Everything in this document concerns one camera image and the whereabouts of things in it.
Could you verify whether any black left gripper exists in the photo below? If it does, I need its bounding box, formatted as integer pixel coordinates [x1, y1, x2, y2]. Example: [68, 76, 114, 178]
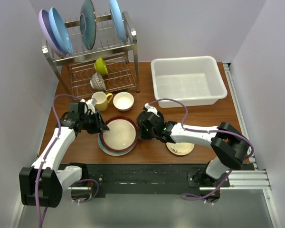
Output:
[80, 110, 109, 134]

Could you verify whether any red rimmed beige plate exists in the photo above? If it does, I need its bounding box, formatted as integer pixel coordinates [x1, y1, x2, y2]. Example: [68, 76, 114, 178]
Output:
[100, 116, 138, 152]

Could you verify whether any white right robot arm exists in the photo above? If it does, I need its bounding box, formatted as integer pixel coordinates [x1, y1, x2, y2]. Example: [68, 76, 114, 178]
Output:
[136, 111, 252, 187]

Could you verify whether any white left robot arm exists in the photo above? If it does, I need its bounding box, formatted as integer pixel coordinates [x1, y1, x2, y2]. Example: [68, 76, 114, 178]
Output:
[19, 99, 109, 208]

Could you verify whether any white plastic bin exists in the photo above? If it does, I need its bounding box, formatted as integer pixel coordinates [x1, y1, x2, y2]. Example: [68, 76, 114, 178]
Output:
[151, 56, 228, 108]

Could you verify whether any black glossy plate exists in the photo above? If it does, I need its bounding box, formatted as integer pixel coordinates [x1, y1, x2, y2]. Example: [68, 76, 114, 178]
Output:
[135, 108, 165, 136]

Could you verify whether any yellow mug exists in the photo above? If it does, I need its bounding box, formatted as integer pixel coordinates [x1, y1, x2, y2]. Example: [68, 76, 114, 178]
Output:
[92, 92, 114, 112]

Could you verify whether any light blue bottom plate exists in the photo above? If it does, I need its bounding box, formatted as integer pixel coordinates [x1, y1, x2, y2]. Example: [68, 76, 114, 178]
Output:
[97, 136, 136, 156]

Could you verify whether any white bowl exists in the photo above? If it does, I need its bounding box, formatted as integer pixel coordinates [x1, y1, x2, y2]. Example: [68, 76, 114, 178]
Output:
[113, 92, 134, 112]

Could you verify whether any cream plate with black patch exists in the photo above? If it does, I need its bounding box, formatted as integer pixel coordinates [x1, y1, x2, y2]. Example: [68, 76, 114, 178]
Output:
[166, 142, 195, 156]

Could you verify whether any patterned ceramic bowl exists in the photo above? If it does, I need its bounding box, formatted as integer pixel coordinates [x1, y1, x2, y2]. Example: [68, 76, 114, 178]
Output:
[90, 72, 106, 91]

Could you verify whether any green bowl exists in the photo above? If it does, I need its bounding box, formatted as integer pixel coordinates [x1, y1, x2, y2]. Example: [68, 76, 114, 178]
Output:
[94, 57, 108, 75]

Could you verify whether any steel dish rack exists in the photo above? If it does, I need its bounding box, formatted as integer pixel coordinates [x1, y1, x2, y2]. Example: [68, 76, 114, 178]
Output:
[42, 11, 140, 98]

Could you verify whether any dark teal plate in rack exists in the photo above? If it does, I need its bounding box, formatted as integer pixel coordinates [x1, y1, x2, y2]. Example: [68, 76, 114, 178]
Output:
[79, 0, 96, 50]

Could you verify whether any light blue plate in rack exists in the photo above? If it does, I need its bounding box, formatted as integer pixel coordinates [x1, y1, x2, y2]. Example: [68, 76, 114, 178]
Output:
[109, 0, 127, 43]

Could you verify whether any lilac plate in rack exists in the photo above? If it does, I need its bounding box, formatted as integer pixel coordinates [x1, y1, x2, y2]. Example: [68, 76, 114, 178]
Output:
[38, 9, 64, 55]

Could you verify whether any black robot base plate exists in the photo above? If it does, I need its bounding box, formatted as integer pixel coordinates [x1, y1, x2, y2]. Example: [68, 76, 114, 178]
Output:
[70, 164, 230, 198]

